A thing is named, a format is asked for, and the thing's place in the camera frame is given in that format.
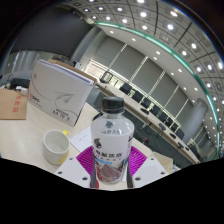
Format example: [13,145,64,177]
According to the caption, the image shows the brown paper envelope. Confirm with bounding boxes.
[0,88,29,121]

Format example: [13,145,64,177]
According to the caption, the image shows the clear water bottle black cap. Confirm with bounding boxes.
[90,96,135,185]

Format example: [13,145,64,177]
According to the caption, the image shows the white paper sheet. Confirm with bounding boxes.
[69,125,94,153]

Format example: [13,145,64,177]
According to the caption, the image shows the white paper ream box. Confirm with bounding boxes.
[27,58,95,128]

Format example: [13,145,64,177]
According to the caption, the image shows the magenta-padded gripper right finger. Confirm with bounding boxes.
[128,145,169,188]

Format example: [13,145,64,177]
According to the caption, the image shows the ceiling lights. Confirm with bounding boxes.
[66,0,224,148]

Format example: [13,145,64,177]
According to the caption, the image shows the black desk phone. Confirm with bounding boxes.
[8,77,33,93]

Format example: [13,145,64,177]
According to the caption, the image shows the white cup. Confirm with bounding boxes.
[42,129,71,166]

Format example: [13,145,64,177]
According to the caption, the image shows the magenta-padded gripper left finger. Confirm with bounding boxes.
[54,145,97,188]

